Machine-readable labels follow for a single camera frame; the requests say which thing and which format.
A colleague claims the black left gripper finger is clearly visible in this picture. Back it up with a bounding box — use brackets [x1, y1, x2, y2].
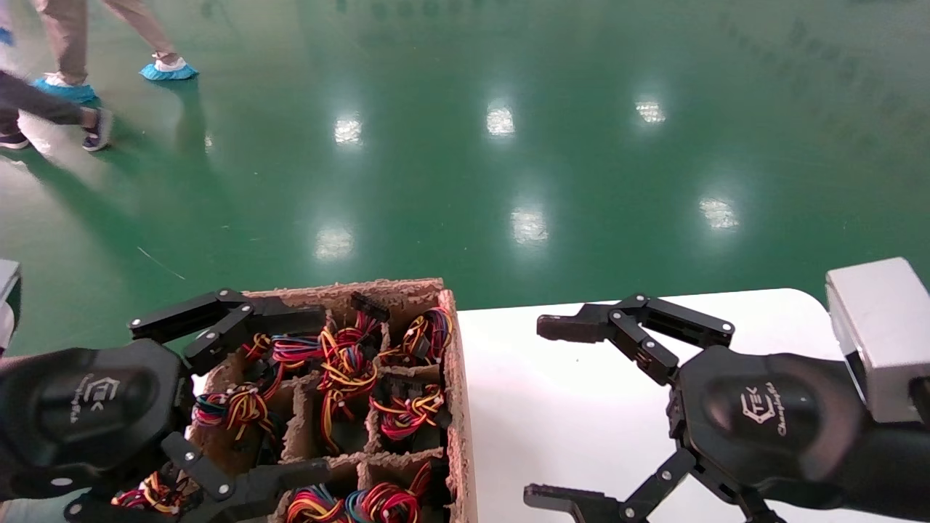
[129, 288, 328, 376]

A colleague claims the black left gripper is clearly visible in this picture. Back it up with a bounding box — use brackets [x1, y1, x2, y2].
[0, 338, 332, 523]

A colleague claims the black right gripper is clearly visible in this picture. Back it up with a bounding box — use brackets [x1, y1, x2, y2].
[523, 293, 870, 523]

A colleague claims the silver power supply with wires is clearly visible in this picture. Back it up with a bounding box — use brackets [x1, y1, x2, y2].
[362, 463, 438, 523]

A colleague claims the brown cardboard divider box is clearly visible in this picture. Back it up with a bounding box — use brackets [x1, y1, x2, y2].
[187, 277, 479, 523]

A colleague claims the person in dark trousers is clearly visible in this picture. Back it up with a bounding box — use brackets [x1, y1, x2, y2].
[0, 69, 114, 153]

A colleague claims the person in beige trousers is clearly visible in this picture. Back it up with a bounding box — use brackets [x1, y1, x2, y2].
[29, 0, 200, 105]

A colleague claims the multicoloured wire bundle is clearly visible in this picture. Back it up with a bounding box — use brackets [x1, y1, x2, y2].
[243, 333, 325, 373]
[286, 485, 364, 523]
[383, 307, 455, 366]
[318, 320, 386, 453]
[111, 471, 191, 509]
[369, 384, 445, 442]
[191, 386, 278, 439]

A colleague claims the black plastic wire connector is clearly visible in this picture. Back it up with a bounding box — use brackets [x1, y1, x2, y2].
[350, 291, 392, 323]

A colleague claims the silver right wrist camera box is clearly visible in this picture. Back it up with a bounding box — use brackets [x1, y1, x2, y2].
[825, 256, 930, 425]

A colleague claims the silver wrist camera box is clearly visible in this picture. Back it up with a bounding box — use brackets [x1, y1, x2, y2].
[825, 256, 930, 425]
[0, 259, 23, 354]

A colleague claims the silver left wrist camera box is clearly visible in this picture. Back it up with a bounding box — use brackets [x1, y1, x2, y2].
[0, 259, 23, 354]

